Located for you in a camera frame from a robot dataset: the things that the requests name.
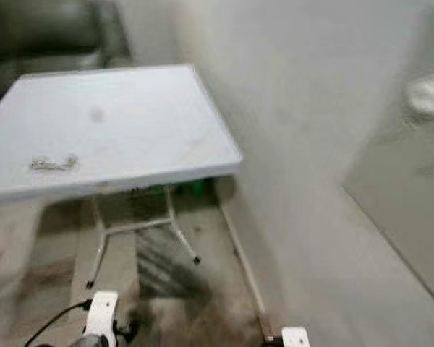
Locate silver key bunch with ring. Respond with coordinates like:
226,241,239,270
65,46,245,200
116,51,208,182
28,153,80,174

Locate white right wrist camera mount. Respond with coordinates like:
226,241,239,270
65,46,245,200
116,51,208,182
281,327,311,347

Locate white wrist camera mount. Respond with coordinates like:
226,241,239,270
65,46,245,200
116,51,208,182
88,290,121,342
281,327,311,347

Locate wooden floor skirting strip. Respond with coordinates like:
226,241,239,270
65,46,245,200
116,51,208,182
213,177,277,342

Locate grey door panel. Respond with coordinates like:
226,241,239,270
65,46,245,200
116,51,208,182
341,7,434,316

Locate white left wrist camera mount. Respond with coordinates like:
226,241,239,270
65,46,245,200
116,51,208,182
88,290,121,342

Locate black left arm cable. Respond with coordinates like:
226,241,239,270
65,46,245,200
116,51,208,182
25,298,92,347

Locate white plastic folding table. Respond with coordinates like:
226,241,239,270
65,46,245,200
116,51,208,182
0,64,245,291

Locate green leather sofa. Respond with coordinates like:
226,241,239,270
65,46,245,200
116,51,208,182
0,0,132,118

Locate green container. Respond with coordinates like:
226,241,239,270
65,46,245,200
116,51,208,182
190,177,219,197

